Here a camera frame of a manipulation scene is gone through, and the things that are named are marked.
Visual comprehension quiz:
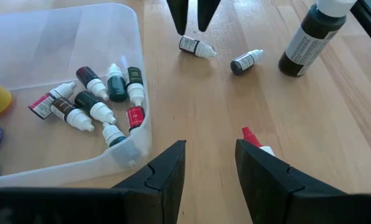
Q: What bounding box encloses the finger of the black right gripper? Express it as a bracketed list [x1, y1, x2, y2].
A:
[197, 0, 222, 33]
[166, 0, 189, 36]

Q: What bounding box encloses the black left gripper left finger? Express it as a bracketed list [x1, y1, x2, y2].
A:
[0, 139, 187, 224]

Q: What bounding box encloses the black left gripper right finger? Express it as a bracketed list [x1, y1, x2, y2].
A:
[236, 139, 371, 224]

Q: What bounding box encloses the small red dropper bottle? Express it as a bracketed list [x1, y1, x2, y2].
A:
[178, 35, 218, 59]
[126, 105, 146, 133]

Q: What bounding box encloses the small navy dropper bottle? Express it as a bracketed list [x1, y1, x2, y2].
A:
[230, 49, 265, 76]

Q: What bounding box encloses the small dark dropper bottle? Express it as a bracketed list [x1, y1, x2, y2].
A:
[74, 90, 117, 125]
[124, 67, 145, 106]

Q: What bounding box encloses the small teal dropper bottle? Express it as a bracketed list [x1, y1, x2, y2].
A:
[106, 63, 129, 103]
[101, 122, 127, 147]

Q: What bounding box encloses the large red food coloring bottle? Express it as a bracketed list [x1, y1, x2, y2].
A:
[241, 126, 276, 156]

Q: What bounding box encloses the small brown dropper bottle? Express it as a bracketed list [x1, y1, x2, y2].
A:
[50, 96, 95, 132]

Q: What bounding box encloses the clear plastic bin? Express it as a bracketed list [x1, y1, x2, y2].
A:
[0, 2, 153, 192]

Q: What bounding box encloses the small pink-label dropper bottle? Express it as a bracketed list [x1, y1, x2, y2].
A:
[28, 81, 77, 120]

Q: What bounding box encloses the large black food coloring bottle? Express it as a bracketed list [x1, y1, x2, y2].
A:
[277, 0, 359, 78]

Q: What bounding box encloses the small maroon dropper bottle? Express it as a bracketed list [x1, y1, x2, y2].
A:
[75, 66, 109, 101]

